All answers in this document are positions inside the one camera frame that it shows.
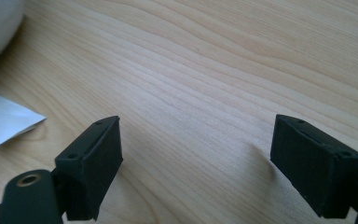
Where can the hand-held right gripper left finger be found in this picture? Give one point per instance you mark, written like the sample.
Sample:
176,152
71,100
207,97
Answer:
93,168

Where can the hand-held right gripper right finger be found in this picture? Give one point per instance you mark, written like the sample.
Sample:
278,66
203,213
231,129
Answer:
310,168

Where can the clear plastic bag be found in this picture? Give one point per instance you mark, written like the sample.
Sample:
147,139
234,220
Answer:
3,121

